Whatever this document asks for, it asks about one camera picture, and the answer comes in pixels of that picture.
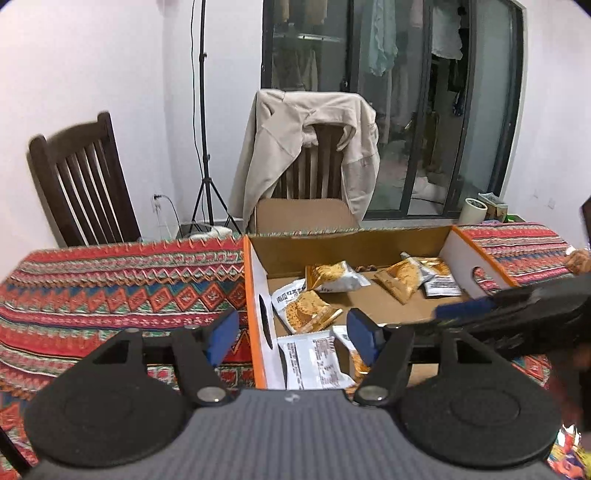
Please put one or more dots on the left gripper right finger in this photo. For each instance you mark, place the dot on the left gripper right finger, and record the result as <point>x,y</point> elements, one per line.
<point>387,352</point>

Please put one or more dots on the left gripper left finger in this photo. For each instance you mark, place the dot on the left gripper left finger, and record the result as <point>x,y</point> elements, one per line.
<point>197,351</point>

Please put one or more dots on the white label snack packet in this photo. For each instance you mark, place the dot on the white label snack packet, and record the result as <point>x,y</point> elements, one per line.
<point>311,362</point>

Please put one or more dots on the silver biscuit packet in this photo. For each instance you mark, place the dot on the silver biscuit packet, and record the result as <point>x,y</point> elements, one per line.
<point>303,311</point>
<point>432,274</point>

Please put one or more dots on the silver orange snack packet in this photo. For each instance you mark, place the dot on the silver orange snack packet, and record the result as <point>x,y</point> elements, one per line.
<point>335,278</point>

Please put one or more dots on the person's left hand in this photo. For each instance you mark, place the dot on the person's left hand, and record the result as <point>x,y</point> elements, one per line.
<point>578,262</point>

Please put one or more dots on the patterned red tablecloth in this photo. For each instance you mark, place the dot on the patterned red tablecloth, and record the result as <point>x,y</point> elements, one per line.
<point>88,331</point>

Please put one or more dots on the floor lamp on stand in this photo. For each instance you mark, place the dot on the floor lamp on stand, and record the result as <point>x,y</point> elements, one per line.
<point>202,212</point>

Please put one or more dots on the chair with beige jacket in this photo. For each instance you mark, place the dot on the chair with beige jacket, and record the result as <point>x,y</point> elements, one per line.
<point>308,196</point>

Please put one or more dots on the dark wooden chair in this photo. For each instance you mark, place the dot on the dark wooden chair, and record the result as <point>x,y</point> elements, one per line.
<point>81,178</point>

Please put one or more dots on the beige jacket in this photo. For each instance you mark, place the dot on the beige jacket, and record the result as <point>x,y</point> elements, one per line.
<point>281,124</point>

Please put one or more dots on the black framed glass door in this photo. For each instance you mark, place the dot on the black framed glass door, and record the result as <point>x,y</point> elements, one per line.
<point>443,77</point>

